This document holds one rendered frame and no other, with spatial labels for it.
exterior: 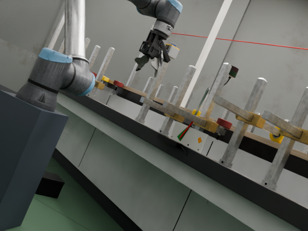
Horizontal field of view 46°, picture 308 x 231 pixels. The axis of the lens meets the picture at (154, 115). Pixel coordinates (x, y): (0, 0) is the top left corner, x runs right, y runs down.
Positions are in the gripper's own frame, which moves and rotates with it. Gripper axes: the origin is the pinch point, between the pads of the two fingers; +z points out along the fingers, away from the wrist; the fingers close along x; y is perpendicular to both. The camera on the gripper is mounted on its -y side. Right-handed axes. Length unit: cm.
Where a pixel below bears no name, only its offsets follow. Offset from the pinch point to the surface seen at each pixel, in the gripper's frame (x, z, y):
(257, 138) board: 34, 5, -55
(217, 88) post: 13.3, -9.6, -35.3
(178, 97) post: -11.6, 1.3, -37.7
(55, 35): -242, -18, -61
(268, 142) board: 41, 5, -54
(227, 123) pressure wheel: 20, 4, -46
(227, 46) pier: -238, -125, -319
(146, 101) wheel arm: -10.0, 10.8, -15.3
